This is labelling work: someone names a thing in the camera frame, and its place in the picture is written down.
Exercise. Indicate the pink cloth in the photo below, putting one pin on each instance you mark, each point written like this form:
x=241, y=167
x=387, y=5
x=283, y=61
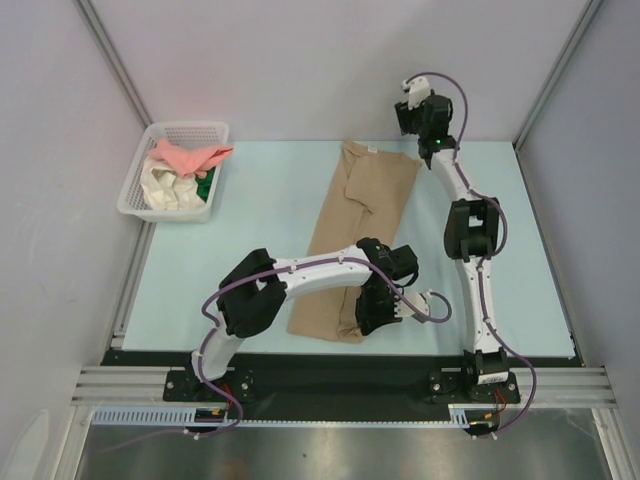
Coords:
x=190, y=161

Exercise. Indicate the white plastic basket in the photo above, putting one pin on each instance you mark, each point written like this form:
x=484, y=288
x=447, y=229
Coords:
x=186, y=134

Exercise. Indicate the beige t shirt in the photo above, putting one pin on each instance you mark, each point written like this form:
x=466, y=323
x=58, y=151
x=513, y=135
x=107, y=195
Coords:
x=366, y=198

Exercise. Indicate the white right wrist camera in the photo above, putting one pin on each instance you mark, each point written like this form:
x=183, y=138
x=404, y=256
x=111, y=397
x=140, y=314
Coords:
x=417, y=90

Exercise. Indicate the left aluminium corner post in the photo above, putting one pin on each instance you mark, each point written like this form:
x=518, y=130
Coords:
x=105, y=45

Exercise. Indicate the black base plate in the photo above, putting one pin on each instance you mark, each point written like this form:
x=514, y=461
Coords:
x=339, y=388

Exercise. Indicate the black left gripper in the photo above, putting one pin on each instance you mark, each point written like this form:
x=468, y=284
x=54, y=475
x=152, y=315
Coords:
x=368, y=321

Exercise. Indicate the aluminium corner post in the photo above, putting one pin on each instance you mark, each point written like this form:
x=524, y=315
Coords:
x=576, y=36
x=105, y=45

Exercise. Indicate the green cloth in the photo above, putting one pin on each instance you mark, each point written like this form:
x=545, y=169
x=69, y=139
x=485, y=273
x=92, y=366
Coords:
x=204, y=184

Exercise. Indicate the cream white cloth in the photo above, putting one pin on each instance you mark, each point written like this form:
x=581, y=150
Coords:
x=164, y=190

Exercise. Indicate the white slotted cable duct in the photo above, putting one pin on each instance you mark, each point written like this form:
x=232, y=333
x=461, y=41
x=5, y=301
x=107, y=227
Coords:
x=191, y=417

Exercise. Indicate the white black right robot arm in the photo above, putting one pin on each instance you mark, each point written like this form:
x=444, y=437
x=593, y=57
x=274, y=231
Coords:
x=470, y=240

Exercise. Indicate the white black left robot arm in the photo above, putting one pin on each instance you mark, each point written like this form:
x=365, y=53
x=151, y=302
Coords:
x=250, y=297

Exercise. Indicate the aluminium front rail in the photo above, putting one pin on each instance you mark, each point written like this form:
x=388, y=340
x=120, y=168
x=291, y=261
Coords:
x=555, y=387

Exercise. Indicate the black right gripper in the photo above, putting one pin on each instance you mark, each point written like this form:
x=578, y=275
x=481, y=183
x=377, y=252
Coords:
x=407, y=118

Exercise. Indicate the right aluminium corner post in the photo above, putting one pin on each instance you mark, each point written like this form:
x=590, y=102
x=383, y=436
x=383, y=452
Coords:
x=576, y=36

